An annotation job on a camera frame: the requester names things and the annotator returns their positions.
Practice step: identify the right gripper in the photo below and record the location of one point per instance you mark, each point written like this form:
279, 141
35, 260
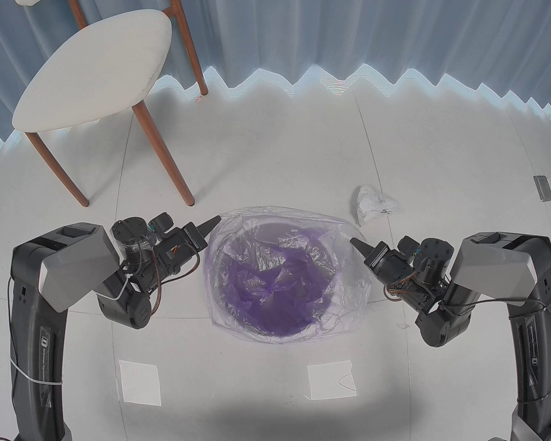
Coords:
390, 267

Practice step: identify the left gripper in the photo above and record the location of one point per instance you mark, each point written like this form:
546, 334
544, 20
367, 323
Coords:
179, 253

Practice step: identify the white paper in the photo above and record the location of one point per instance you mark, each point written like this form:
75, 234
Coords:
372, 205

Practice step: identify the purple plastic bag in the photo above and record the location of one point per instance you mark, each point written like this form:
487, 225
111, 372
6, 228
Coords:
280, 292

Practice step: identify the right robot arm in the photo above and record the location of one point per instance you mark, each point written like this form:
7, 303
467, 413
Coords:
491, 264

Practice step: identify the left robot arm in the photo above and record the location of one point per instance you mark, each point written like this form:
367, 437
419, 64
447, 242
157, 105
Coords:
73, 264

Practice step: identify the white trash bin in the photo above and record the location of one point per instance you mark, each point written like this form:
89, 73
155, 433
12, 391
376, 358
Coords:
323, 246

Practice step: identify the white cushioned wooden chair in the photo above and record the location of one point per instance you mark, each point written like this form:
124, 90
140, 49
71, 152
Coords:
96, 62

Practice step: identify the pale blue curtain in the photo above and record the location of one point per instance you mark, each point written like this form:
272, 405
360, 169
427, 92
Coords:
349, 16

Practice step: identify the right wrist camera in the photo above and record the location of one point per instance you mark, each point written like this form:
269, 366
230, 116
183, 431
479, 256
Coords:
408, 246

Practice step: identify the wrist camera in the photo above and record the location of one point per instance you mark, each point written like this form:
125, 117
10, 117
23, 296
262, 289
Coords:
161, 225
408, 246

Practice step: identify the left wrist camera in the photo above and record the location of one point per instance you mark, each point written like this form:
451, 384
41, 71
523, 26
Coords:
161, 225

